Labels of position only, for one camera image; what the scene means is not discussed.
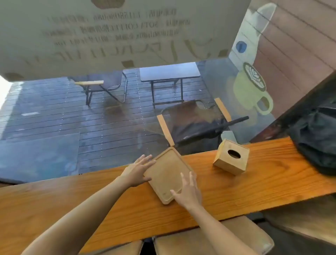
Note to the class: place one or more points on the person's right hand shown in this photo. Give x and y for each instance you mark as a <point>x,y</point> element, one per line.
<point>189,195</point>

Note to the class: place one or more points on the person's left hand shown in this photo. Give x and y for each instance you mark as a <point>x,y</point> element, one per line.
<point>136,172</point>

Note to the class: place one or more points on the wooden tray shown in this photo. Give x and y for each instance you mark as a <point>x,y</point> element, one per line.
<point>165,170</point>

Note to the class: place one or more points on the wooden tissue box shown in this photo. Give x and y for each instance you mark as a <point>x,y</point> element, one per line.
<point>226,166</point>

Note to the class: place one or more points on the person's right forearm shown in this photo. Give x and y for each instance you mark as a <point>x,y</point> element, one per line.
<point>220,231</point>

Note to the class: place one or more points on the person's left forearm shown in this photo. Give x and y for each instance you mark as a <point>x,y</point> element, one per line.
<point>78,223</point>

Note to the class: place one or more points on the small white box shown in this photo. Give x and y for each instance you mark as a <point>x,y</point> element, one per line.
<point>229,136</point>

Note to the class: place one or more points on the tan cushioned stool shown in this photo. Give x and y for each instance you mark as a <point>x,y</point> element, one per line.
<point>118,248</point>
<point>189,241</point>
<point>302,218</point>

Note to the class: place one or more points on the brown folding chair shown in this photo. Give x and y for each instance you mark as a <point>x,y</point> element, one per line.
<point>191,115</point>

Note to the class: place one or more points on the grey door mat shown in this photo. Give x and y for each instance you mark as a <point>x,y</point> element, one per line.
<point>39,157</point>

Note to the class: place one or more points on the grey folding chair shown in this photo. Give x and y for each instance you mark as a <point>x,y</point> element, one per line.
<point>105,78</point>

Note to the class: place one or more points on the dark square outdoor table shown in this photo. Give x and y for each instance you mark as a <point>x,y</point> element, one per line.
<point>168,71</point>

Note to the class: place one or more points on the black bag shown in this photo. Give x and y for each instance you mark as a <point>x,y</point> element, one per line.
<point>315,136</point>

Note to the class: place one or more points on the beige window poster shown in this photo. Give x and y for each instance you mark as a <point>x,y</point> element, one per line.
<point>118,31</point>

